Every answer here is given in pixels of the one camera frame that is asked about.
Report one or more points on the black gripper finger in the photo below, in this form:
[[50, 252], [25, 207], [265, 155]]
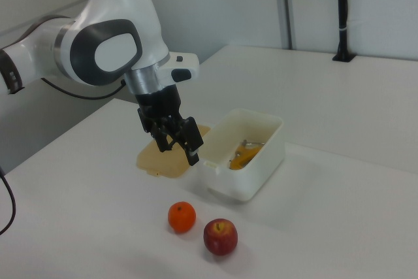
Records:
[[191, 135], [162, 138]]

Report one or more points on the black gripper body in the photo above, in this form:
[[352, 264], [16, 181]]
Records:
[[160, 102]]

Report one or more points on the orange toy fruit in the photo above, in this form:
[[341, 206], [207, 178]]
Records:
[[181, 217]]

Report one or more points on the red toy apple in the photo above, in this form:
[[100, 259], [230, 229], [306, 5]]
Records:
[[220, 237]]

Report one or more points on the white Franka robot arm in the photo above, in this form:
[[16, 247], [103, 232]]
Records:
[[111, 17]]

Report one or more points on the white plastic container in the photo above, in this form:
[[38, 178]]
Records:
[[235, 181]]

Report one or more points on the beige plastic lid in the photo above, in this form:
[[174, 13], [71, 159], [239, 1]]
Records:
[[163, 161]]

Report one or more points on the yellow item with metal parts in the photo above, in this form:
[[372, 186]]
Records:
[[243, 159]]

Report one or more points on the black pole with base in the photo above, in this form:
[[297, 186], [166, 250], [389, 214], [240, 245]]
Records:
[[342, 14]]

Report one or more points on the grey partition post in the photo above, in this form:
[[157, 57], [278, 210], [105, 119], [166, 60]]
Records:
[[287, 4]]

